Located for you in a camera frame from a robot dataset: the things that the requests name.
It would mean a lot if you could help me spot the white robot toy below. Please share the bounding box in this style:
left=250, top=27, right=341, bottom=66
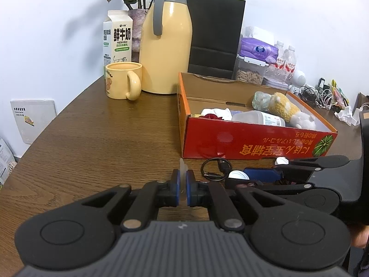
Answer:
left=288, top=70, right=307, bottom=94

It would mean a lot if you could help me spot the iridescent plastic bag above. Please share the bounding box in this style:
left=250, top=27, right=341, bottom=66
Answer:
left=252, top=91, right=273, bottom=111

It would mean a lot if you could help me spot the orange cardboard box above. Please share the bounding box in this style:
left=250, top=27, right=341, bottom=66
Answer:
left=177, top=72, right=338, bottom=160

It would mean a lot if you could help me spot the yellow green snack packet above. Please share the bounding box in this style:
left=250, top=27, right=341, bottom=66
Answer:
left=330, top=79, right=349, bottom=107

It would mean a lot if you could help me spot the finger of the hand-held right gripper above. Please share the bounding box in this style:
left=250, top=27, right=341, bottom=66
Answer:
left=244, top=155, right=351, bottom=182
left=225, top=178, right=315, bottom=194

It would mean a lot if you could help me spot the yellow thermos jug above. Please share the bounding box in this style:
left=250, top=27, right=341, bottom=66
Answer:
left=139, top=0, right=193, bottom=94

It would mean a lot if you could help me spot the person's right hand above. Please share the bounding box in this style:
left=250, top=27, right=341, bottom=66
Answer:
left=350, top=226, right=369, bottom=249

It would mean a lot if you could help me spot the black usb cable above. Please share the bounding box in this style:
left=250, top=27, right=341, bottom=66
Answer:
left=201, top=158, right=232, bottom=182

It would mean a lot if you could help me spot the purple tissue pack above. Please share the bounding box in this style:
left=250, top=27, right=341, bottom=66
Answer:
left=240, top=26, right=280, bottom=62

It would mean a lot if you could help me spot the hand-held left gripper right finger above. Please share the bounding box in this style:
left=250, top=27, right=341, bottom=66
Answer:
left=185, top=169, right=286, bottom=233

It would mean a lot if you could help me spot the mottled vase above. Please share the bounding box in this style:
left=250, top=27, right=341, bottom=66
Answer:
left=128, top=9, right=149, bottom=53

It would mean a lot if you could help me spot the white ribbed bottle cap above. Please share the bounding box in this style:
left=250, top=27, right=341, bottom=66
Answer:
left=229, top=171, right=250, bottom=181

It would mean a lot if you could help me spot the crumpled white tissue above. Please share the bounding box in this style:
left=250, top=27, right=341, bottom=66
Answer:
left=334, top=105, right=361, bottom=126

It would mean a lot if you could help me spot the white milk carton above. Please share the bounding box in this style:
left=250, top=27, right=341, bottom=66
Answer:
left=103, top=10, right=134, bottom=67

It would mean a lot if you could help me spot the clear plastic box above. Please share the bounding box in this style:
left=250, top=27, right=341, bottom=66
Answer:
left=231, top=110, right=286, bottom=127

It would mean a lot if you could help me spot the yellow mug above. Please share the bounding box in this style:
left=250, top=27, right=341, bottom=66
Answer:
left=104, top=62, right=143, bottom=101

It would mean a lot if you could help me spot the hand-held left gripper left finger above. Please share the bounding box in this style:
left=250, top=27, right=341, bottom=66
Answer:
left=82, top=169, right=181, bottom=233

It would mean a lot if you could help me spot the clear water bottle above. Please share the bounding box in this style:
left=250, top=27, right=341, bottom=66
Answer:
left=274, top=40, right=286, bottom=64
left=284, top=45, right=298, bottom=72

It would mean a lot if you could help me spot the white cloth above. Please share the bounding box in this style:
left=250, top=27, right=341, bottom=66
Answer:
left=201, top=108, right=232, bottom=121

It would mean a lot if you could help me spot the brown bag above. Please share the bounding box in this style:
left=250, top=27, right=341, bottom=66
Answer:
left=357, top=92, right=369, bottom=113

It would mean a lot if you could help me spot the black paper bag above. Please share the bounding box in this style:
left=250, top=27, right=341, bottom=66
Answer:
left=186, top=0, right=246, bottom=80

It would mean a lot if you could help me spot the clear snack container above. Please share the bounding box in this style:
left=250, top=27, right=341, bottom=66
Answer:
left=235, top=55, right=268, bottom=85

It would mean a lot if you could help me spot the yellow white plush toy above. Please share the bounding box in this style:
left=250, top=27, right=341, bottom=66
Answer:
left=268, top=92, right=317, bottom=129

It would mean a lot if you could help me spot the white cable bundle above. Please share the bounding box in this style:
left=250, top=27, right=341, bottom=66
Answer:
left=317, top=88, right=335, bottom=109

